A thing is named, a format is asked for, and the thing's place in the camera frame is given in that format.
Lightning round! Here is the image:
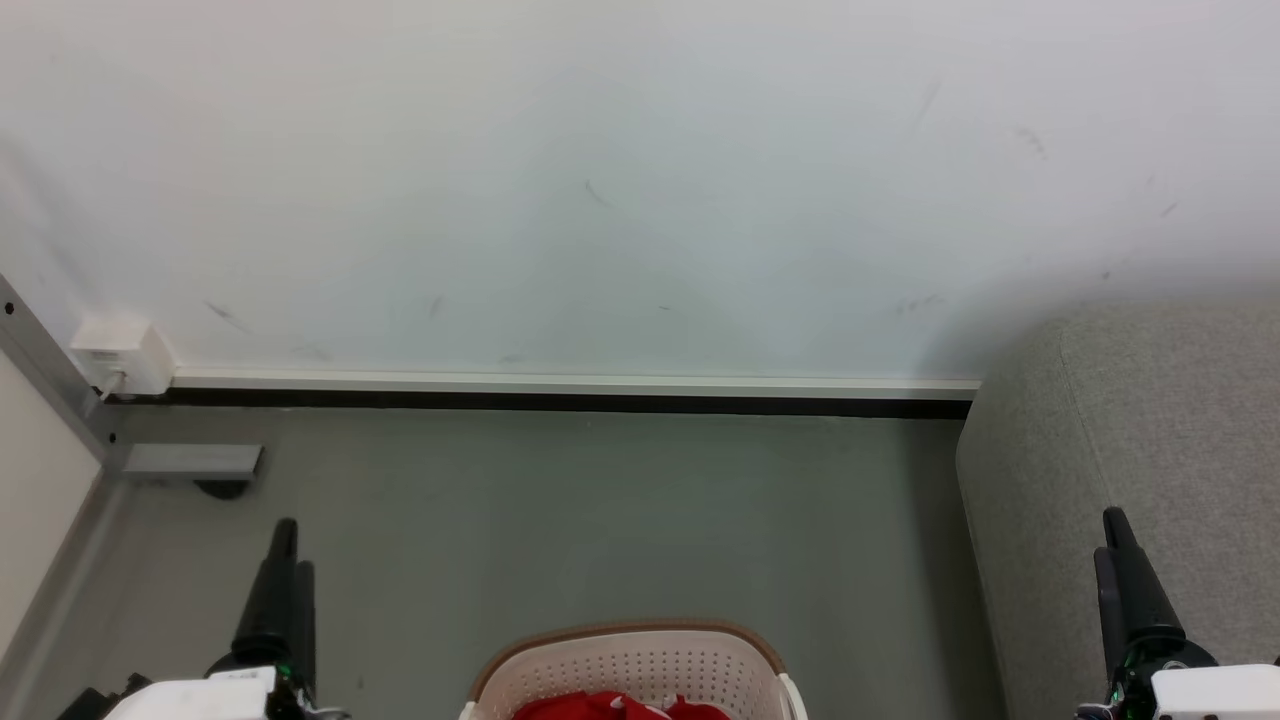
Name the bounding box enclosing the beige perforated plastic laundry basket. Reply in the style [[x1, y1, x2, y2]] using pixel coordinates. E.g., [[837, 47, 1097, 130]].
[[459, 619, 809, 720]]

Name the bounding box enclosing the red jersey with black-white trim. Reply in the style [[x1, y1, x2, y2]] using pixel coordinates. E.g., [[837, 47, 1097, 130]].
[[512, 689, 737, 720]]

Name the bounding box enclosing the grey fabric sofa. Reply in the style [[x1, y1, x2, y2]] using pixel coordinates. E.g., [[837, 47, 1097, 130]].
[[955, 300, 1280, 720]]

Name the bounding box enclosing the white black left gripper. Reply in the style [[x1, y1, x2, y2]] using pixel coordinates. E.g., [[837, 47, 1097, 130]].
[[100, 517, 318, 720]]

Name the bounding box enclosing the white wall socket box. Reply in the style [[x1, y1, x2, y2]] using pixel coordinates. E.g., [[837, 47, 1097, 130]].
[[70, 314, 177, 398]]

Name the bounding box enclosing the grey metal foot bracket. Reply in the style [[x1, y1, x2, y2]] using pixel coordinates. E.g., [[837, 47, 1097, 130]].
[[119, 443, 265, 487]]

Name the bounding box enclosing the black skirting board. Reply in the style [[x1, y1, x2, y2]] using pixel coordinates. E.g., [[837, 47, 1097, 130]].
[[108, 387, 977, 421]]

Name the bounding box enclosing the grey metal frame post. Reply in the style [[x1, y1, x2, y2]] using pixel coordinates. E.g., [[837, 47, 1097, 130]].
[[0, 274, 127, 473]]

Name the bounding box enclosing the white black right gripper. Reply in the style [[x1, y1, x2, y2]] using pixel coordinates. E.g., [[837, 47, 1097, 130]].
[[1078, 506, 1280, 720]]

